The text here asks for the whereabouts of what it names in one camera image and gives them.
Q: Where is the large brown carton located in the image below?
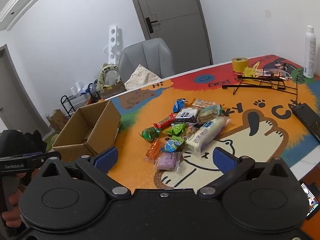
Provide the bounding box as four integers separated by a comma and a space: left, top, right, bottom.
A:
96, 81, 127, 100

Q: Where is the grey chair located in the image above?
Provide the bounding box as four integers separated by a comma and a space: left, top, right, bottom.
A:
119, 38, 175, 83

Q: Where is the red bar packet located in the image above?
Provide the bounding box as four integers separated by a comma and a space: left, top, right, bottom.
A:
153, 113, 176, 128

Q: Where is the light green candy packet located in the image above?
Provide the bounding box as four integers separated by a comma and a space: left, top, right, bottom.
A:
164, 124, 187, 137

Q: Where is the light blue candy packet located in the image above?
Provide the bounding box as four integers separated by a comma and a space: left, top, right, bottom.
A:
161, 136, 185, 153

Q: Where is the black door handle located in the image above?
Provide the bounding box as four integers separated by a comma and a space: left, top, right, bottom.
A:
145, 17, 158, 33

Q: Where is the dotted cream pillow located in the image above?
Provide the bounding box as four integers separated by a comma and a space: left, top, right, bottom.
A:
124, 64, 162, 90

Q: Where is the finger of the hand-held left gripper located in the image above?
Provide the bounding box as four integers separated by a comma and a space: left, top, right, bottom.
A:
24, 151, 62, 172

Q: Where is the white perforated board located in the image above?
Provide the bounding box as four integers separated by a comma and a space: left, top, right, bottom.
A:
104, 25, 123, 64

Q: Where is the brown biscuit packet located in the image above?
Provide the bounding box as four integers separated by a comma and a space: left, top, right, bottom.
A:
180, 125, 199, 140

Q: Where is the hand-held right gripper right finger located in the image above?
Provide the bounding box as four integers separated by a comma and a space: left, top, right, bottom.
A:
197, 147, 300, 201

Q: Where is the round cookie packet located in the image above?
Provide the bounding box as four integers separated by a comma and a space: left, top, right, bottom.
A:
197, 105, 222, 123

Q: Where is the blue snack packet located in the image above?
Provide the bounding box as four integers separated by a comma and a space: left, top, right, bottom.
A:
172, 99, 188, 113

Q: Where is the clear zip bag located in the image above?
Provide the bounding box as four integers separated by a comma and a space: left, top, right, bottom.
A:
262, 64, 292, 80

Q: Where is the person's left hand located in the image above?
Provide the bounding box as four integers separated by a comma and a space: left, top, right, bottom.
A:
1, 172, 28, 228

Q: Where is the clear wafer packet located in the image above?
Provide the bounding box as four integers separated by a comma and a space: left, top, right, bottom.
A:
191, 99, 218, 109

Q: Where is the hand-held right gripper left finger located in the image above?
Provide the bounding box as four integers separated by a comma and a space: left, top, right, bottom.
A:
26, 146, 132, 201

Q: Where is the yellow tape roll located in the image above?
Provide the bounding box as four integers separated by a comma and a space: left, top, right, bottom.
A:
231, 57, 249, 72

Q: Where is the phone with lit screen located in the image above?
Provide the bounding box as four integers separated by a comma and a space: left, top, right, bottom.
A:
299, 180, 320, 220

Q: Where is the black wire rack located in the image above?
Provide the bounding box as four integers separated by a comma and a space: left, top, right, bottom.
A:
222, 74, 300, 105

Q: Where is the grey door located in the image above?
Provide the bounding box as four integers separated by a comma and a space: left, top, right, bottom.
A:
126, 0, 213, 65

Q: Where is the cardboard box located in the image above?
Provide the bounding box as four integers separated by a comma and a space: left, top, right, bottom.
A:
52, 100, 122, 161

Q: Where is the dark green plum packet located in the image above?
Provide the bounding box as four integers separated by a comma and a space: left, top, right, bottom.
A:
142, 127, 160, 140

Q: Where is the panda print neck pillow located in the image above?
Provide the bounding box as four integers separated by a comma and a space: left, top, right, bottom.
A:
97, 64, 120, 90

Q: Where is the white spray bottle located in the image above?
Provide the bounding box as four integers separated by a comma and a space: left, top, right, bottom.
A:
303, 25, 317, 78

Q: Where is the black shoe rack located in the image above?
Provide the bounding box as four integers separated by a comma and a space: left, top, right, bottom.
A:
61, 94, 88, 117

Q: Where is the long white snack packet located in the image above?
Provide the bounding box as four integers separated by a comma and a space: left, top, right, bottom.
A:
185, 118, 227, 154

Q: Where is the black flat device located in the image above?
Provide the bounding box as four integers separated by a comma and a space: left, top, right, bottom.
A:
292, 102, 320, 144

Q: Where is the black and white snack packet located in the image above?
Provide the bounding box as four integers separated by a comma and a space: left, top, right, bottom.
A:
175, 107, 200, 125

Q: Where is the purple snack packet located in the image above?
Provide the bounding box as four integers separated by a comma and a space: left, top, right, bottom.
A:
154, 152, 182, 172

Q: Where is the white holder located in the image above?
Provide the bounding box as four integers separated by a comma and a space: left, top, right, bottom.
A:
71, 81, 84, 94

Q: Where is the orange sausage packet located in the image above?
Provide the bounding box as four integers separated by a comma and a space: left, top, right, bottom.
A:
146, 140, 165, 158

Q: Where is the small brown carton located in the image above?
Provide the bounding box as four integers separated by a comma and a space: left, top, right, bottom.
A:
46, 109, 69, 130

